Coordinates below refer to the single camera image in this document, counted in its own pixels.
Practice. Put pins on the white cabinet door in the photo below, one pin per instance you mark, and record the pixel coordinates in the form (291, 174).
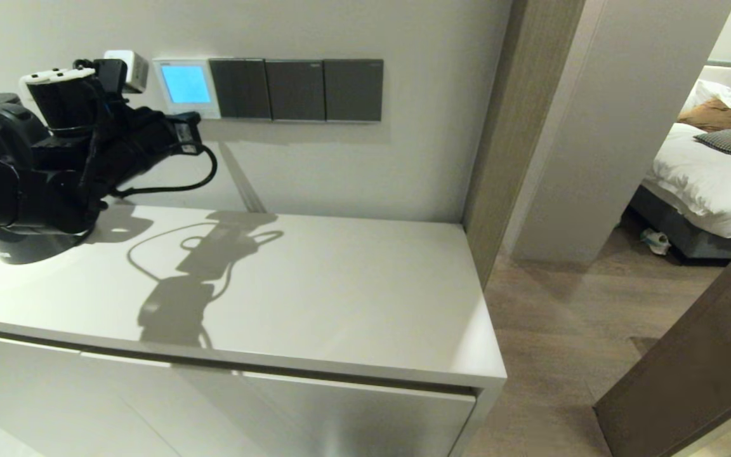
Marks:
(35, 406)
(340, 419)

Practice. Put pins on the white wall thermostat panel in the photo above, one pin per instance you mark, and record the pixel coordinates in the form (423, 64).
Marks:
(184, 82)

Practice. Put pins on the brown cushion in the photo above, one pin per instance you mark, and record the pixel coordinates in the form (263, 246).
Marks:
(714, 117)

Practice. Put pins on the black electric kettle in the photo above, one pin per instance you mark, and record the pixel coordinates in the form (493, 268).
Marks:
(16, 252)

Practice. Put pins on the dark grey single wall switch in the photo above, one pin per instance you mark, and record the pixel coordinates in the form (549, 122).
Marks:
(353, 90)
(294, 90)

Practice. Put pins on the light wooden door frame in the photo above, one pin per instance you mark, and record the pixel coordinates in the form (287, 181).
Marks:
(518, 95)

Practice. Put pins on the white bed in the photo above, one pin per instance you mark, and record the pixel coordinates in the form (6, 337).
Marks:
(708, 184)

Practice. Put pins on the white slipper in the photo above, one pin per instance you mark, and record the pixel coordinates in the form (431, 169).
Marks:
(656, 241)

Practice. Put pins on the grey bed base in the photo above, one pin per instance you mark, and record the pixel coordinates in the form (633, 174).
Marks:
(664, 222)

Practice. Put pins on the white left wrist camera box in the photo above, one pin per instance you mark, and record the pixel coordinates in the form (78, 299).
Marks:
(132, 70)

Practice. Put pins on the small white pillow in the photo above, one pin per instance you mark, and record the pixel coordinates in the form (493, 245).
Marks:
(708, 91)

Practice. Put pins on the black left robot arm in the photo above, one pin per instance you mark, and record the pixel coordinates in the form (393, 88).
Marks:
(29, 197)

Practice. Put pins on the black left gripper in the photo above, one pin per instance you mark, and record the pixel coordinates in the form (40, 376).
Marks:
(134, 143)

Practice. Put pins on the dark grey multi-rocker wall switch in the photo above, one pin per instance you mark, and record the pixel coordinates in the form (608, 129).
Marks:
(240, 89)

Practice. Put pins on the brown wooden door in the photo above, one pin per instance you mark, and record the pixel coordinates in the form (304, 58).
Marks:
(689, 368)

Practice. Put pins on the white sideboard cabinet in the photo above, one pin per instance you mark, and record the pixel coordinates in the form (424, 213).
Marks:
(340, 285)

